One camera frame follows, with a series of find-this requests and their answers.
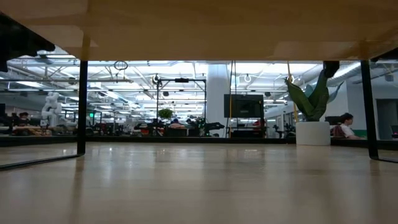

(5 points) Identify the hanging black cable loop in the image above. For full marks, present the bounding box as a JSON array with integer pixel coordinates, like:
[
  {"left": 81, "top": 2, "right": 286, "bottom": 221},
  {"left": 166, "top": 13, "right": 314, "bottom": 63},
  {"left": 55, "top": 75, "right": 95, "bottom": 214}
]
[{"left": 113, "top": 59, "right": 129, "bottom": 71}]

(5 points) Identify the green bushy plant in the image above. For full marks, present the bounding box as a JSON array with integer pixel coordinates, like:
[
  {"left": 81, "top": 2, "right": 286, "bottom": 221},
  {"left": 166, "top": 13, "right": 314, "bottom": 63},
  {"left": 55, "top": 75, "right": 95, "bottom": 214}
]
[{"left": 158, "top": 108, "right": 174, "bottom": 121}]

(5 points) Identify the black metal frame rig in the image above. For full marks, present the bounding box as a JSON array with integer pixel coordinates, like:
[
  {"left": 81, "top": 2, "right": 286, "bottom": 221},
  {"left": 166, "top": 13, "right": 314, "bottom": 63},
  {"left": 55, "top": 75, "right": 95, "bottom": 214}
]
[{"left": 154, "top": 77, "right": 208, "bottom": 138}]

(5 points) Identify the yellow hanging cable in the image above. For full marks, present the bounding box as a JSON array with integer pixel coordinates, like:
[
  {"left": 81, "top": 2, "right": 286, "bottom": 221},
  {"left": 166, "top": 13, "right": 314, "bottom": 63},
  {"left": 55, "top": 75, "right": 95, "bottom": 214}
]
[{"left": 285, "top": 60, "right": 300, "bottom": 123}]

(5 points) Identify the snake plant in white pot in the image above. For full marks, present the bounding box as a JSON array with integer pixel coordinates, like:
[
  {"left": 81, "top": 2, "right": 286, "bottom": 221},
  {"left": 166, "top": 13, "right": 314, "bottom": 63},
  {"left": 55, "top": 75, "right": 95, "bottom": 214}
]
[{"left": 284, "top": 68, "right": 345, "bottom": 146}]

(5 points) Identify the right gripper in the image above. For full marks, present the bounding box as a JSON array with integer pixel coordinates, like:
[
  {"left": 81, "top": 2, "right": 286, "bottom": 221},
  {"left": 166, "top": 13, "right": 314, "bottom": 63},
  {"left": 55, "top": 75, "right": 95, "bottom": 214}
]
[{"left": 323, "top": 46, "right": 398, "bottom": 79}]

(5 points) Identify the person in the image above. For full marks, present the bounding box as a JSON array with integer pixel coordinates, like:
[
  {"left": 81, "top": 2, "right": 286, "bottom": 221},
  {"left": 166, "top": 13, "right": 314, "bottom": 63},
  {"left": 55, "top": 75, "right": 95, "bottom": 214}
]
[
  {"left": 330, "top": 112, "right": 364, "bottom": 140},
  {"left": 169, "top": 118, "right": 187, "bottom": 129},
  {"left": 17, "top": 111, "right": 31, "bottom": 127}
]

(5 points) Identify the wooden shelf with black legs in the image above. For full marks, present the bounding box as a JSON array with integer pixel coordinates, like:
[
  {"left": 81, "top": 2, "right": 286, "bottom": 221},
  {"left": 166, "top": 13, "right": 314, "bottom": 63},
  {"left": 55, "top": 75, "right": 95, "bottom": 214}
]
[{"left": 0, "top": 0, "right": 398, "bottom": 171}]

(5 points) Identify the white humanoid robot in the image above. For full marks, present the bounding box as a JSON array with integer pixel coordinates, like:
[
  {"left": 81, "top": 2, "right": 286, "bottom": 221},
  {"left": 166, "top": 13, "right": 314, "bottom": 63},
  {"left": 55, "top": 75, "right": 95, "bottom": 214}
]
[{"left": 40, "top": 91, "right": 65, "bottom": 128}]

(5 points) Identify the black monitor on stand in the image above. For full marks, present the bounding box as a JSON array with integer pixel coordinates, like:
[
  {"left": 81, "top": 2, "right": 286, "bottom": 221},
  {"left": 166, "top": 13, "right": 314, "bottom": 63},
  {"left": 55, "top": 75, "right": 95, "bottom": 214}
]
[{"left": 223, "top": 93, "right": 266, "bottom": 138}]

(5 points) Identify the black aluminium table frame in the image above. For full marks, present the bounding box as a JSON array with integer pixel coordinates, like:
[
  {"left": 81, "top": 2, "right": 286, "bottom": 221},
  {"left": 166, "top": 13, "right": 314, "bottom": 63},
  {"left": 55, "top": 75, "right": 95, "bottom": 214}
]
[{"left": 0, "top": 135, "right": 398, "bottom": 149}]

